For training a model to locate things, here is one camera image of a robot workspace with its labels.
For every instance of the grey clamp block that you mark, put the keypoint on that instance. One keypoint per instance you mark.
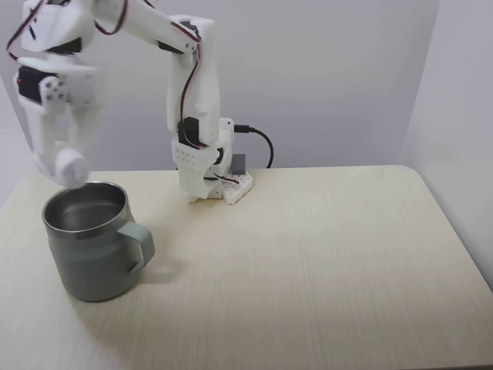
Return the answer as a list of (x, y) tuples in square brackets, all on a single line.
[(239, 163)]

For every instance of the grey-green steel mug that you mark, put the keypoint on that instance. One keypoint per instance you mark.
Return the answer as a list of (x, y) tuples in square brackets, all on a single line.
[(90, 262)]

